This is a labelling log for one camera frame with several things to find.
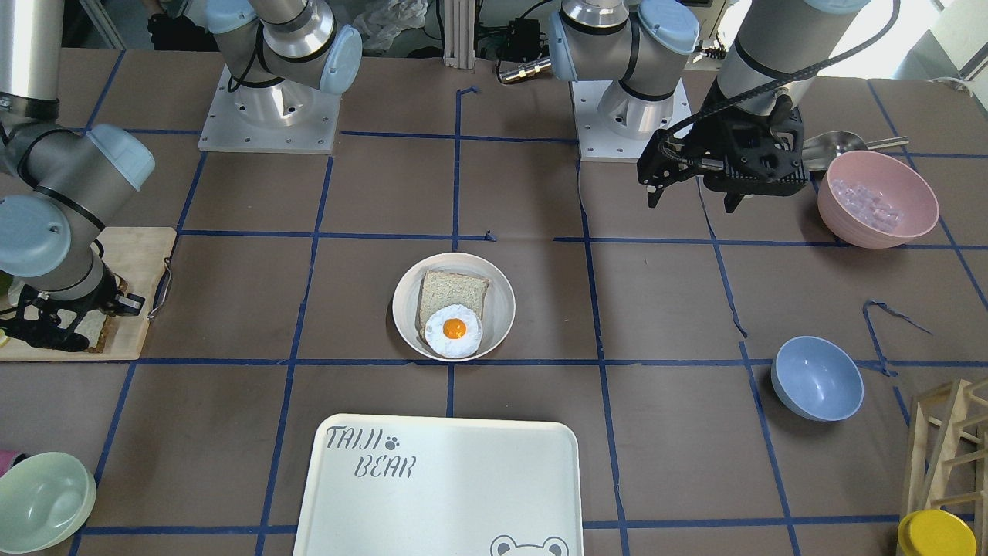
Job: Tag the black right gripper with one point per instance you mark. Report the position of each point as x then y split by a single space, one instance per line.
54 315

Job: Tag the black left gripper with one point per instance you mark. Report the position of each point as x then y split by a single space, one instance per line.
715 141

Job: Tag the bread slice with brown crust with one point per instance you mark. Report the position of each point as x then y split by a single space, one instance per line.
98 322

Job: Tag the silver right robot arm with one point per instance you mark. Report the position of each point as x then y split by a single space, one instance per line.
291 49

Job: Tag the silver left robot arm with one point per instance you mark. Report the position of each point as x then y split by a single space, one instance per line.
780 48

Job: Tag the cream round plate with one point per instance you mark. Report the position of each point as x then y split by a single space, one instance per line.
499 309

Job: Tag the bread slice on plate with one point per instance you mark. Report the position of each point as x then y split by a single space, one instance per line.
441 289

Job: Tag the wooden cutting board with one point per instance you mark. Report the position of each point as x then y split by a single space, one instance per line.
138 254

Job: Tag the metal scoop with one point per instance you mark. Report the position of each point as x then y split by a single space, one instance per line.
820 151

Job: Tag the pink bowl with ice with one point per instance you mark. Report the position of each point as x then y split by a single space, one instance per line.
873 201

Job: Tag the pink cup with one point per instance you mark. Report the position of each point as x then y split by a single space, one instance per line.
10 458

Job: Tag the light green bowl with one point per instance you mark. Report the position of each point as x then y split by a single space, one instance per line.
44 500

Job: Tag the blue bowl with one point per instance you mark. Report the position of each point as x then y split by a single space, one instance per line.
817 380

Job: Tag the fried egg toy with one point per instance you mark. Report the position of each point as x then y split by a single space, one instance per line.
454 332

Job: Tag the cream bear tray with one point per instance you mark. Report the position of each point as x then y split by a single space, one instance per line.
419 485

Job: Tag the wooden dish rack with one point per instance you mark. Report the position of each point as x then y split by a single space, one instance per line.
946 457

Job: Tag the yellow cup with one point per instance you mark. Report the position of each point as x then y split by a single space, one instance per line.
935 532

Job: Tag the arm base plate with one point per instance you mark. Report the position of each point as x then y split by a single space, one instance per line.
270 123
594 127

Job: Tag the aluminium frame post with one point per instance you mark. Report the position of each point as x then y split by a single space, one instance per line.
459 34

